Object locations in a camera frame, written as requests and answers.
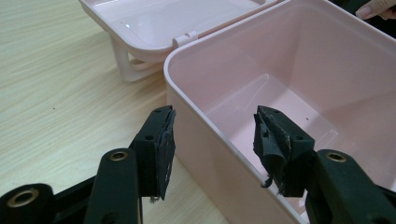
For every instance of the pink lunch box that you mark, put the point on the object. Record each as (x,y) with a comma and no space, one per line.
(280,77)

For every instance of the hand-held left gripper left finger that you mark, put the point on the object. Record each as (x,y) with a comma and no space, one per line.
(152,155)

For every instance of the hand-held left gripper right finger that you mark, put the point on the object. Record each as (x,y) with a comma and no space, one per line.
(289,155)

